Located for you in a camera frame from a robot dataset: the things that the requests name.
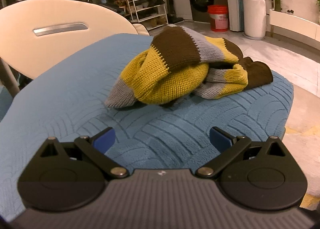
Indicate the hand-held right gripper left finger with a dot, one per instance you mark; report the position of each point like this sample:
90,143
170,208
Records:
105,140

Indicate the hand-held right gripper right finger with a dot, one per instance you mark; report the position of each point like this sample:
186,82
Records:
219,140

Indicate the blue textured mat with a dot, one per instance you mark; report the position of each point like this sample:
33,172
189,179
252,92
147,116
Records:
75,99

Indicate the beige chair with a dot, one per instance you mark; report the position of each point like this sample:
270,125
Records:
50,49

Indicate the red bucket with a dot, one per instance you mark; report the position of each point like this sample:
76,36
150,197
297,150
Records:
218,19

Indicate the white planter with green plant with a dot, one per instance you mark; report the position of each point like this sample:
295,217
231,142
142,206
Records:
254,16

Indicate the white low cabinet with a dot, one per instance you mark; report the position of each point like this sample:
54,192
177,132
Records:
295,26

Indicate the white shoe rack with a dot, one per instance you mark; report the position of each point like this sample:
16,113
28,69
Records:
146,6

